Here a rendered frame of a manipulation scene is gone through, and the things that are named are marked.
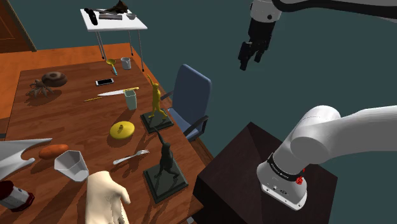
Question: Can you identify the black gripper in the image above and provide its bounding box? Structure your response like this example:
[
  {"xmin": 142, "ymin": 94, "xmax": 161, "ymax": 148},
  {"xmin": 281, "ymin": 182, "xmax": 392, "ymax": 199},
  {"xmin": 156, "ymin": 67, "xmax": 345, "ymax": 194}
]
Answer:
[{"xmin": 237, "ymin": 18, "xmax": 277, "ymax": 71}]

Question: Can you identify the blue office chair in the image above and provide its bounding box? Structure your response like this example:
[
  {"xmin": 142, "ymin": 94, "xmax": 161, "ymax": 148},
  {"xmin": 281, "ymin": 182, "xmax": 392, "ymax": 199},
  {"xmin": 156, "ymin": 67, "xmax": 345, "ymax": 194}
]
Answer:
[{"xmin": 160, "ymin": 64, "xmax": 213, "ymax": 143}]

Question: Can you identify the gold figure on dark base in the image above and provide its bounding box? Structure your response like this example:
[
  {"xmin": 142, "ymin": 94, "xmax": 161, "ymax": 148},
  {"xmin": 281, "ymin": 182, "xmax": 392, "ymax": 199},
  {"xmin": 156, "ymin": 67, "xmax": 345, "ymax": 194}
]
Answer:
[{"xmin": 140, "ymin": 73, "xmax": 175, "ymax": 134}]

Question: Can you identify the dark robot stand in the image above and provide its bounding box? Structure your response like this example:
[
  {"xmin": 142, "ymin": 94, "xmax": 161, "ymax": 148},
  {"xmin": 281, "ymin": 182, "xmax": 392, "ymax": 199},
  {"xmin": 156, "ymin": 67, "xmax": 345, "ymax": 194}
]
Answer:
[{"xmin": 193, "ymin": 121, "xmax": 338, "ymax": 224}]

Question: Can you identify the pale green cup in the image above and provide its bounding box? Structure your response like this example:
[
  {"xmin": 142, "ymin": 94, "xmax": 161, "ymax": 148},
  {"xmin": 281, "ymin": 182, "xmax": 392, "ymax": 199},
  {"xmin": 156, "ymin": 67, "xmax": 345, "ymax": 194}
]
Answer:
[{"xmin": 123, "ymin": 89, "xmax": 138, "ymax": 111}]

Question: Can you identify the white side table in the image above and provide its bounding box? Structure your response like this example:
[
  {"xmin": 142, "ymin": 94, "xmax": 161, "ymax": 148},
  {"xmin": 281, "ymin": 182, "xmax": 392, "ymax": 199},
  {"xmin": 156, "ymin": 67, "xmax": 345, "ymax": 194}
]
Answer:
[{"xmin": 80, "ymin": 0, "xmax": 148, "ymax": 73}]

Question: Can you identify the yellow round lid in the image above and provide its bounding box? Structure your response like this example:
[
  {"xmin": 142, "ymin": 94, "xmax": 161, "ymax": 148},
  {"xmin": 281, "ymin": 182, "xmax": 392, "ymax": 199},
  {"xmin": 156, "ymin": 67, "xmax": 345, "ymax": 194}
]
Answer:
[{"xmin": 109, "ymin": 120, "xmax": 136, "ymax": 140}]

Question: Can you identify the white smartphone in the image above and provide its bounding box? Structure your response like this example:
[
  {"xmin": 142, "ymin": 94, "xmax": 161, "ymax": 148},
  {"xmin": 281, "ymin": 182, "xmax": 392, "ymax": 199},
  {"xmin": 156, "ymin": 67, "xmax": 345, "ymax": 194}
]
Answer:
[{"xmin": 95, "ymin": 78, "xmax": 115, "ymax": 87}]

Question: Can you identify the silver fork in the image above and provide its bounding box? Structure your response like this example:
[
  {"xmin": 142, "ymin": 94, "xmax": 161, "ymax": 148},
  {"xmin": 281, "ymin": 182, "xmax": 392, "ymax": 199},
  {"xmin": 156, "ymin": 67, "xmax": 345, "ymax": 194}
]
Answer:
[{"xmin": 113, "ymin": 149, "xmax": 150, "ymax": 165}]

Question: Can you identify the brown wooden table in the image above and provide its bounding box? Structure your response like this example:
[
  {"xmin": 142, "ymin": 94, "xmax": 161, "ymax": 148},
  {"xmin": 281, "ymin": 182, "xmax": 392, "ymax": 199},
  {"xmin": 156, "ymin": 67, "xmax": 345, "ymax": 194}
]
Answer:
[{"xmin": 0, "ymin": 57, "xmax": 215, "ymax": 224}]

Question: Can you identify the brown round doughnut shape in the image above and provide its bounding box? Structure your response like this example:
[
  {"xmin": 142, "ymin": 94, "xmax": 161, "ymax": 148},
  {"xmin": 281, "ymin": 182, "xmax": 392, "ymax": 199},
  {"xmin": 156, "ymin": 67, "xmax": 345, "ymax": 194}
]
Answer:
[{"xmin": 41, "ymin": 71, "xmax": 68, "ymax": 88}]

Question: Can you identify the cream glove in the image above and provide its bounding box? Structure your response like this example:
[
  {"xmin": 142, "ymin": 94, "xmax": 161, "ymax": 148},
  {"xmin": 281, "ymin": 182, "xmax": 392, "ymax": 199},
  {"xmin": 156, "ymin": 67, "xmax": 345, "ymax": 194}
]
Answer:
[{"xmin": 84, "ymin": 170, "xmax": 131, "ymax": 224}]

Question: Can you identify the white angular cup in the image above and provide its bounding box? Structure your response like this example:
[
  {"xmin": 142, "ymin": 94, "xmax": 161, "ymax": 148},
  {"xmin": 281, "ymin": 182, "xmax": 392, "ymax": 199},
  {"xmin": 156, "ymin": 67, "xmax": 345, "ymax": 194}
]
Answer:
[{"xmin": 53, "ymin": 150, "xmax": 90, "ymax": 183}]

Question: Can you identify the brown spider figure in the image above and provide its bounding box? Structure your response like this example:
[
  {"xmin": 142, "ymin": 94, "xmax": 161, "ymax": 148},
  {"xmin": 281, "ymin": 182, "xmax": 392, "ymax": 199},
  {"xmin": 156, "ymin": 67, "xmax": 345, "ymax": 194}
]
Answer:
[{"xmin": 25, "ymin": 79, "xmax": 55, "ymax": 99}]

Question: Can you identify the orange sweet potato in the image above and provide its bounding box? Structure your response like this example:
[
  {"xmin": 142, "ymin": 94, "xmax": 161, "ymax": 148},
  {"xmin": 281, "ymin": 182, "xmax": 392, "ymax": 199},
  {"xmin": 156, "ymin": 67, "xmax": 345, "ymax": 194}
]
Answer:
[{"xmin": 38, "ymin": 143, "xmax": 69, "ymax": 160}]

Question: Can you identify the brown wooden door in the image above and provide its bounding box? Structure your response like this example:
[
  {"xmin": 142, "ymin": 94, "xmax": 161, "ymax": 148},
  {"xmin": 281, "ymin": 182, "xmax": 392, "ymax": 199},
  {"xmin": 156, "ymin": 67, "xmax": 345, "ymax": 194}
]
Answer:
[{"xmin": 0, "ymin": 0, "xmax": 38, "ymax": 54}]

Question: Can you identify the grey pointed star shape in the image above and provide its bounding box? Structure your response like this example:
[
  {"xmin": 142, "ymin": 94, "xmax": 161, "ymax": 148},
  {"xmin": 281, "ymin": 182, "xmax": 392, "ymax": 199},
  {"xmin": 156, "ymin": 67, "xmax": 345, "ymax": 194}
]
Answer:
[{"xmin": 0, "ymin": 137, "xmax": 53, "ymax": 181}]

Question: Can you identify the red and white appliance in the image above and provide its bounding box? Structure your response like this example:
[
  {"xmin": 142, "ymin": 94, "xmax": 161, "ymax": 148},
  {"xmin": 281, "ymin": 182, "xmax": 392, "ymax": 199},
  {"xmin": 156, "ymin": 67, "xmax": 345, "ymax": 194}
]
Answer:
[{"xmin": 0, "ymin": 180, "xmax": 36, "ymax": 213}]

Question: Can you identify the yellow ladle with blue handle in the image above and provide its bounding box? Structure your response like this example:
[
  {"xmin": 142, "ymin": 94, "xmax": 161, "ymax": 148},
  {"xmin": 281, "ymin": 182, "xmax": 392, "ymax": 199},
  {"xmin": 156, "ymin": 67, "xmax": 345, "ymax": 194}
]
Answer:
[{"xmin": 106, "ymin": 59, "xmax": 118, "ymax": 76}]

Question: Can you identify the knife with yellow handle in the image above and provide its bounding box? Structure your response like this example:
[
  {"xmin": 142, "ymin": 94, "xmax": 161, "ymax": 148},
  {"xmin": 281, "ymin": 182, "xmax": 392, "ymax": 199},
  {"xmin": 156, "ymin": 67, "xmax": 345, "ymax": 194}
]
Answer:
[{"xmin": 97, "ymin": 87, "xmax": 140, "ymax": 97}]

